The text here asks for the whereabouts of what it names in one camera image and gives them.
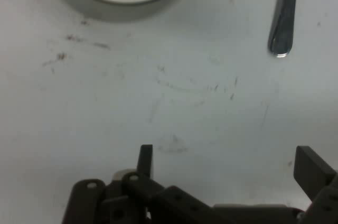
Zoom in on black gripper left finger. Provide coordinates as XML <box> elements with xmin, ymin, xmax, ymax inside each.
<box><xmin>62</xmin><ymin>144</ymin><xmax>212</xmax><ymax>224</ymax></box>

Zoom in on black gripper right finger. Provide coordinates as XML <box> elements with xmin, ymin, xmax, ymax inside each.
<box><xmin>293</xmin><ymin>145</ymin><xmax>338</xmax><ymax>224</ymax></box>

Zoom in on serrated steel table knife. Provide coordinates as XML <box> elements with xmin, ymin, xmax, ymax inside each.
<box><xmin>267</xmin><ymin>0</ymin><xmax>302</xmax><ymax>58</ymax></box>

